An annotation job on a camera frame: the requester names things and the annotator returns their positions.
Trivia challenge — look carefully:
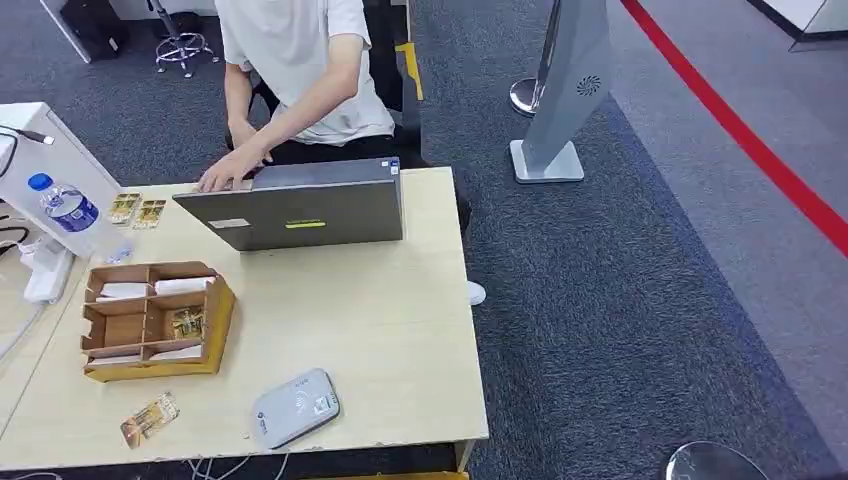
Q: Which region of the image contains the chrome stanchion post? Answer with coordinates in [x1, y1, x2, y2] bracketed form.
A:
[508, 0, 565, 119]

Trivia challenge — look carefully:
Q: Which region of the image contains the yellow strip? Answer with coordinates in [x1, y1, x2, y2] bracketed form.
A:
[394, 40, 426, 103]

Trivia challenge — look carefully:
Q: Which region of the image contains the silver kiosk stand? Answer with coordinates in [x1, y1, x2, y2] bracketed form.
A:
[508, 0, 617, 185]

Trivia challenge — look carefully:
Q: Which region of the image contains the black cable with plug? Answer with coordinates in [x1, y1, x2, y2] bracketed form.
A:
[0, 123, 57, 180]

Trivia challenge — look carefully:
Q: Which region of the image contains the wooden compartment box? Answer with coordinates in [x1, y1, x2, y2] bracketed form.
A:
[80, 260, 238, 384]

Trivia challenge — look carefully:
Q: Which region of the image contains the chrome stanchion base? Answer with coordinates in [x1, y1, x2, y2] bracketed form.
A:
[665, 441, 771, 480]

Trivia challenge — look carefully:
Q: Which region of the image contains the gold printed card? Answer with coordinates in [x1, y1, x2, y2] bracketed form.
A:
[165, 305, 206, 343]
[132, 198, 168, 232]
[105, 192, 143, 227]

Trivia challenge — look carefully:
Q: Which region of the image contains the white cable bundle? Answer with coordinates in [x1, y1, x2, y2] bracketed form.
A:
[184, 453, 293, 480]

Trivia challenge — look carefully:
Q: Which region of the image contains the grey white card reader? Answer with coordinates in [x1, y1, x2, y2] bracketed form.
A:
[250, 368, 342, 452]

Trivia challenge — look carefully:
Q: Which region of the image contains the person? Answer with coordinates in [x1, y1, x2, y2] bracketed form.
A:
[197, 0, 475, 230]

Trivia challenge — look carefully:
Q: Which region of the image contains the grey laptop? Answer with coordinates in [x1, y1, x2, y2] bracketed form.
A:
[172, 156, 406, 253]

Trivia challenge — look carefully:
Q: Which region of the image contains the white power strip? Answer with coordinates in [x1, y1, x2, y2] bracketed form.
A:
[22, 237, 76, 305]

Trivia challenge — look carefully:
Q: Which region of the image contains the water bottle with blue cap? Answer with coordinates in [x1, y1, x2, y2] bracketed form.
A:
[27, 172, 134, 265]

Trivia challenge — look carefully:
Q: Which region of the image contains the white box cabinet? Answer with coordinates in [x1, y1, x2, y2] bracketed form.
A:
[0, 101, 125, 261]

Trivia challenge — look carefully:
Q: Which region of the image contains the black bag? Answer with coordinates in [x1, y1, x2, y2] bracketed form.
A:
[58, 0, 131, 64]

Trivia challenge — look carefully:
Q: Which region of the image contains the person's right hand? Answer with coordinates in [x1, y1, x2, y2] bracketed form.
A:
[227, 119, 266, 154]

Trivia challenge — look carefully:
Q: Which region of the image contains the chrome stool base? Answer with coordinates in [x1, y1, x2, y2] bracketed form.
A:
[146, 0, 221, 80]

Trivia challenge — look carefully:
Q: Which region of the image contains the person's left hand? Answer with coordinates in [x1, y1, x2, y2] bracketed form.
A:
[197, 146, 274, 195]

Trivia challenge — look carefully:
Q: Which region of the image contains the printed plastic card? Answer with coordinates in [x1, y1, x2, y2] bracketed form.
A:
[119, 392, 181, 451]

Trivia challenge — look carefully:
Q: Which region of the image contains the black chair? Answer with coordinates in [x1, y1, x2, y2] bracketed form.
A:
[225, 0, 427, 171]

